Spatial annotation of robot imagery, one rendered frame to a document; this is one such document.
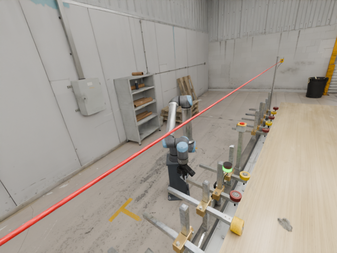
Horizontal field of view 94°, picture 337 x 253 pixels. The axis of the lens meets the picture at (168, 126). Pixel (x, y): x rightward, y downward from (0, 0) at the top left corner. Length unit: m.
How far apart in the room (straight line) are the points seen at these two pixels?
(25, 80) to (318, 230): 3.34
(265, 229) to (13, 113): 3.02
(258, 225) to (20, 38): 3.26
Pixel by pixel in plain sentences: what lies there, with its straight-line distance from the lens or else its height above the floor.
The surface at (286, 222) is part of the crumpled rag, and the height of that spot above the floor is 0.92.
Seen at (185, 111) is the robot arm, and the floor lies 1.29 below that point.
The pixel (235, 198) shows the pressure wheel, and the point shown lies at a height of 0.91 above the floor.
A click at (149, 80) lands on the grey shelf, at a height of 1.39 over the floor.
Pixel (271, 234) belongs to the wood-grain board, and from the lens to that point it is 1.19.
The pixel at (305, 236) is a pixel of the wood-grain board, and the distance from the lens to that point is 1.26.
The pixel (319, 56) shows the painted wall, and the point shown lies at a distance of 8.88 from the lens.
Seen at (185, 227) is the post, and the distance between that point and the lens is 0.96.
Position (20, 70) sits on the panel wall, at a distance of 3.03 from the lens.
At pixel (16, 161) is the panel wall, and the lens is 3.13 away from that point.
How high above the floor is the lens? 1.83
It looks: 23 degrees down
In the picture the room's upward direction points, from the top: 6 degrees counter-clockwise
